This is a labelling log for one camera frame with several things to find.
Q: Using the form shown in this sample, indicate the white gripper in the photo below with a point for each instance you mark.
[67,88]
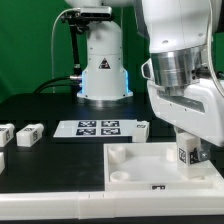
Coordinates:
[200,111]

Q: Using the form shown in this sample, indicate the white square table top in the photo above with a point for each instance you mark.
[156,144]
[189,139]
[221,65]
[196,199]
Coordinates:
[154,166]

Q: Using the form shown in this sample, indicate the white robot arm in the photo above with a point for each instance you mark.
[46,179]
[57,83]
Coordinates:
[181,82]

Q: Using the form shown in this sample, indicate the white sheet with tag markers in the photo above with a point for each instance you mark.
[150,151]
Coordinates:
[94,128]

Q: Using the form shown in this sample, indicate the black camera stand pole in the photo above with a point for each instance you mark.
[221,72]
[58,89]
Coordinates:
[77,66]

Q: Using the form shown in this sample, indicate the black camera on stand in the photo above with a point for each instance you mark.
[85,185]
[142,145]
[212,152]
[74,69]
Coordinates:
[99,13]

